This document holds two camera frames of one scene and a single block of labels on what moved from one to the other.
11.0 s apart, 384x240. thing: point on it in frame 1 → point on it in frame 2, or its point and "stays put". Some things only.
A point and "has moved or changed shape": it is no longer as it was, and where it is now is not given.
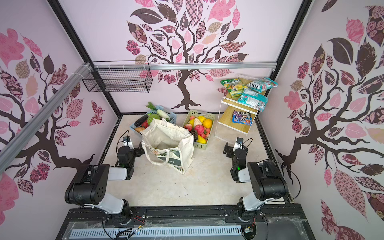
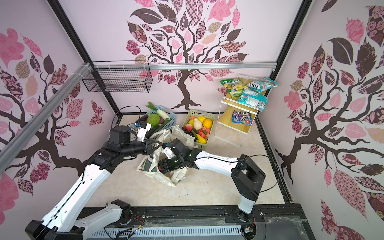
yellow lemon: (201, 118) stays put
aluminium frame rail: (86, 68) stays put
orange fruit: (207, 123) stays put
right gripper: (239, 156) → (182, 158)
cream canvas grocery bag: (164, 143) has moved or changed shape
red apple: (188, 126) stays put
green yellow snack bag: (234, 87) stays put
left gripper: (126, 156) → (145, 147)
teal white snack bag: (261, 85) stays put
